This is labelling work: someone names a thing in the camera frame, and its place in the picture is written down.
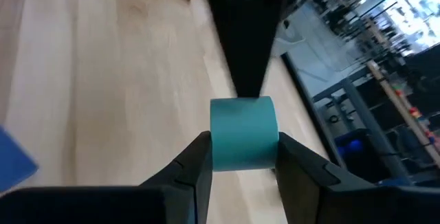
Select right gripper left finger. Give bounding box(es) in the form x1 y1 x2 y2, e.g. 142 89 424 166
139 130 214 224

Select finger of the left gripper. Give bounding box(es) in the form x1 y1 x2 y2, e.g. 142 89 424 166
198 0 290 98

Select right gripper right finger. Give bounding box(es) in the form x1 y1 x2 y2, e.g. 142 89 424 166
274 131 377 224

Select light teal half-cylinder block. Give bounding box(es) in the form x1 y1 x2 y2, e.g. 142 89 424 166
209 95 280 172

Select blue half-cylinder block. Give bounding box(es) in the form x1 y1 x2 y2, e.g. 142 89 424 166
0 124 39 193

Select blue plastic crate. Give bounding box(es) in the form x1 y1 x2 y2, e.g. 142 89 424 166
333 128 393 186

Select grey metal table legs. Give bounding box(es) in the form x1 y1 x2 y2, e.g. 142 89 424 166
311 75 413 188

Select wooden beam coloured pegs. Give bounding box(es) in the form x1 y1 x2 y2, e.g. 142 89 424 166
366 60 440 168

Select black aluminium table frame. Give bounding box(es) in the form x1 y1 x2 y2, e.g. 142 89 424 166
280 54 348 172

